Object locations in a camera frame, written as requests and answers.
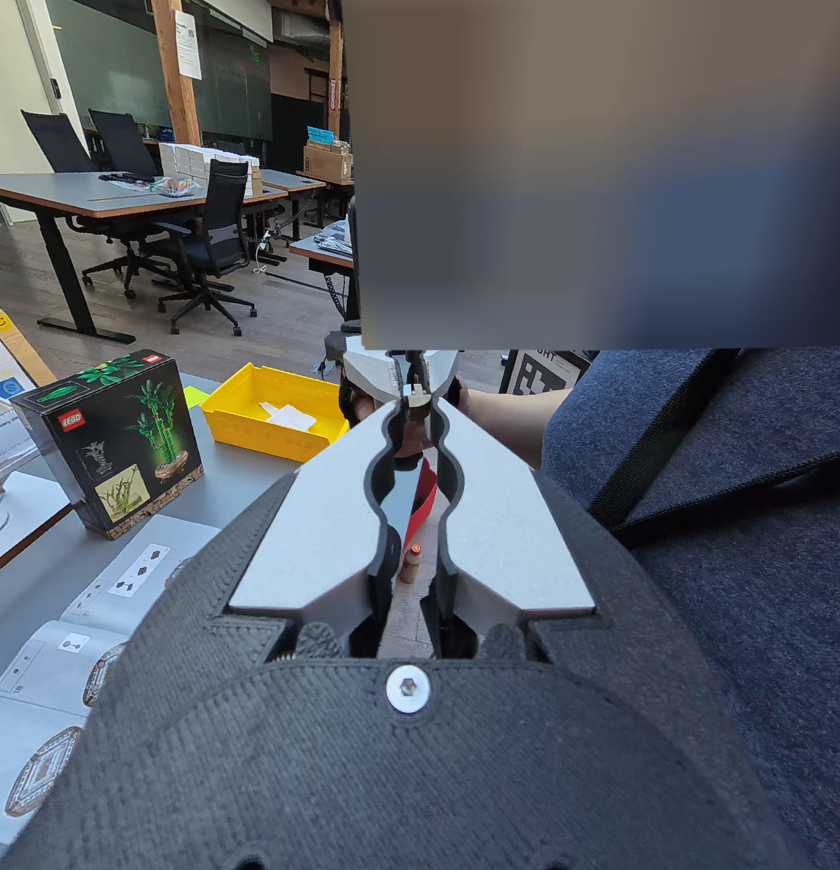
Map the wooden post with paper notice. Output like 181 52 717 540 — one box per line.
151 0 203 147

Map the black lego set box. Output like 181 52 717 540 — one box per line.
10 348 205 541

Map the white paper notice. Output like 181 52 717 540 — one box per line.
174 10 203 81

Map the red plastic piece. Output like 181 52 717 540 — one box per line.
405 457 439 541

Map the black white marker tag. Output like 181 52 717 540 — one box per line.
499 348 592 396

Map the pile of dark packets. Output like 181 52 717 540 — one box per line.
313 221 356 258

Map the white board with wooden edge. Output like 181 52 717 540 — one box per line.
0 471 75 580

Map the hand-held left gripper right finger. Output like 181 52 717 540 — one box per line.
430 396 597 622

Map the yellow plastic bin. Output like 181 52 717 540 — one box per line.
200 362 351 464

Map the grey desk with wooden edge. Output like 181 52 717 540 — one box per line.
260 169 327 266
296 170 356 232
0 170 289 344

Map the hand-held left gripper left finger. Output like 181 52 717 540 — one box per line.
228 400 403 625

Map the brown cardboard box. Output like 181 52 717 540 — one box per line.
302 145 354 186

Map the black mesh office chair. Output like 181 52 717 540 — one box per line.
80 107 184 300
142 158 259 337
20 109 101 174

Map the person's right hand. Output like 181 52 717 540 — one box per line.
350 377 471 463

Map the white instruction booklet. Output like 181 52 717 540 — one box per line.
0 513 223 847

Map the wooden post with red sign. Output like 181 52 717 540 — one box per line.
328 20 345 140

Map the white paper slip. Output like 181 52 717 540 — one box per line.
258 401 319 432

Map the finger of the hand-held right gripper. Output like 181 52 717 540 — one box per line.
418 350 460 399
343 349 402 400

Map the printed info sheet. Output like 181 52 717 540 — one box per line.
0 299 57 477

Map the grey desk with black legs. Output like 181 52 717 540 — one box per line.
288 217 359 327

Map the stack of white boxes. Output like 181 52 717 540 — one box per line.
158 141 264 198

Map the person's right forearm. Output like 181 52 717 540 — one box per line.
461 387 573 470

